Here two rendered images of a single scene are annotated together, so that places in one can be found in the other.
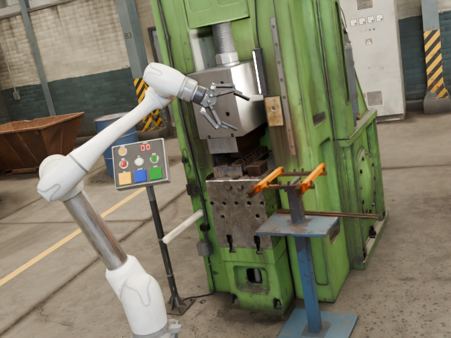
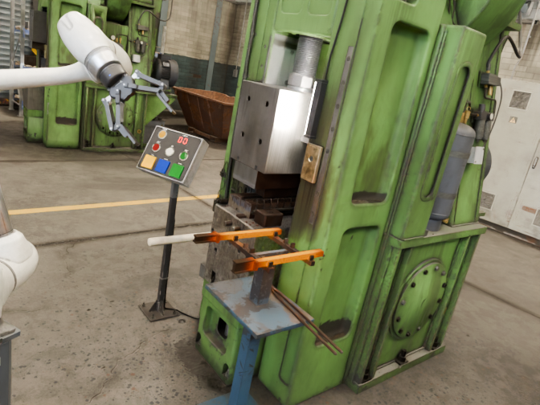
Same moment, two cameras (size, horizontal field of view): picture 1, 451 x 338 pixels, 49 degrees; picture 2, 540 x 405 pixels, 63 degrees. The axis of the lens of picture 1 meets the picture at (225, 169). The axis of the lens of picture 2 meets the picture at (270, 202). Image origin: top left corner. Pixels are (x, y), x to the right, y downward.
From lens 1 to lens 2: 128 cm
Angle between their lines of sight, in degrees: 18
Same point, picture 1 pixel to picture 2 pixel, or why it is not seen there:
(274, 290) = (228, 355)
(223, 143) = (246, 172)
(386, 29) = not seen: outside the picture
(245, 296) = (206, 342)
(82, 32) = not seen: hidden behind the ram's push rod
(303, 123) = (333, 191)
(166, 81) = (71, 40)
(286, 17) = (366, 51)
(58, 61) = not seen: hidden behind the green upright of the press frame
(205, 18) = (290, 23)
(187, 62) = (259, 68)
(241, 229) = (224, 272)
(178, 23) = (267, 21)
